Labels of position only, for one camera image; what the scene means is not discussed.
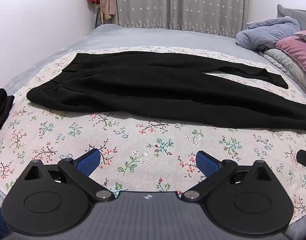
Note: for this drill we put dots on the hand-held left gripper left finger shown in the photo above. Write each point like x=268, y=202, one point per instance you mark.
x=89, y=161

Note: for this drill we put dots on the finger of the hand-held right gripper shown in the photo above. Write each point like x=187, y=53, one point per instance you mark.
x=305, y=158

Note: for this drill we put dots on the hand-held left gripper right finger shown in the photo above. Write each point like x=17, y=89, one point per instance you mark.
x=206, y=162

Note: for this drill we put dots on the black pants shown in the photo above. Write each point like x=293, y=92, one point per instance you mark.
x=155, y=90

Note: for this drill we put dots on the floral bed sheet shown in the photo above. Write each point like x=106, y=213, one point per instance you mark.
x=143, y=150

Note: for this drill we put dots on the light grey quilt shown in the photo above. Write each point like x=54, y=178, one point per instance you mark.
x=285, y=62

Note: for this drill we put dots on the black folded garment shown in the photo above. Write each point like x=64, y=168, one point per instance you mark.
x=0, y=110

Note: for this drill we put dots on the pink pillow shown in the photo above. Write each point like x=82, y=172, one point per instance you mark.
x=298, y=48

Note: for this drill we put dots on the blue-grey quilt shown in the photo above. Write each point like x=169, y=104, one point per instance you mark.
x=265, y=33

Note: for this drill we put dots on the grey bed blanket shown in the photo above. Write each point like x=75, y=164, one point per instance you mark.
x=143, y=37

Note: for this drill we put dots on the grey pillow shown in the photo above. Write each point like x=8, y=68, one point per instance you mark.
x=299, y=15

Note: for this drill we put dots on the grey star-print curtain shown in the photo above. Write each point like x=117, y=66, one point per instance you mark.
x=178, y=3

